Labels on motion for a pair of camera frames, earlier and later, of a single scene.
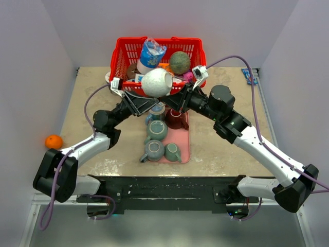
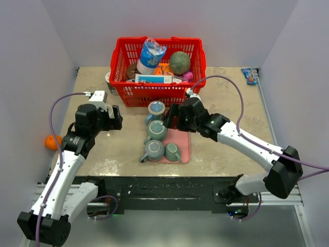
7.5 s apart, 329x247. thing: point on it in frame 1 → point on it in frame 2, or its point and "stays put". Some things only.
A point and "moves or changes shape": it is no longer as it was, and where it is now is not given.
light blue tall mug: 157,112 stays put
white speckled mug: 157,82 moves or changes shape
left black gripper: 137,105 → 111,123
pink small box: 188,75 stays put
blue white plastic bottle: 151,56 stays put
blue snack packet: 248,76 stays put
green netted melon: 180,63 stays put
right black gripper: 180,101 → 175,109
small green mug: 172,152 stays put
